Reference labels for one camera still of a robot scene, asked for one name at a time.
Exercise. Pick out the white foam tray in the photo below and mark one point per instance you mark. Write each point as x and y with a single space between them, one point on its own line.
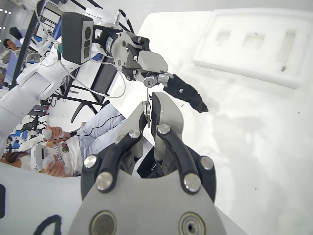
244 57

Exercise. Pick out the black metal frame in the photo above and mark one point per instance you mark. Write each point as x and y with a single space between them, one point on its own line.
29 37

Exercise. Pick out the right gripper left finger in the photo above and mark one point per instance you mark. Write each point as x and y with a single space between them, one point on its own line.
127 145

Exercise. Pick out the black office chair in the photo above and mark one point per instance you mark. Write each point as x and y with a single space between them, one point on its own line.
33 124

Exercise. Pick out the person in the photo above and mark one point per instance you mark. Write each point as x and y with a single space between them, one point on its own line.
97 133
9 43

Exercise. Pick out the small silver key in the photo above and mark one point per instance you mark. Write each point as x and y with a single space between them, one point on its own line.
147 110

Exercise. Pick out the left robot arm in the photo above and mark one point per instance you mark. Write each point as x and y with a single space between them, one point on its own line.
31 79

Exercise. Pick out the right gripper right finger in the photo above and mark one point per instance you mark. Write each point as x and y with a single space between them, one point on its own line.
171 123

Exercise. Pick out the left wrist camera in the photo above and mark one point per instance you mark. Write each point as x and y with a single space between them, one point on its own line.
73 37

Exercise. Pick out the robot body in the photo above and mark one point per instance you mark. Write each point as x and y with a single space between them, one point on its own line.
36 196

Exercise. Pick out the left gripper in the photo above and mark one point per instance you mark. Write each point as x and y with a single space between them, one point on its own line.
121 50

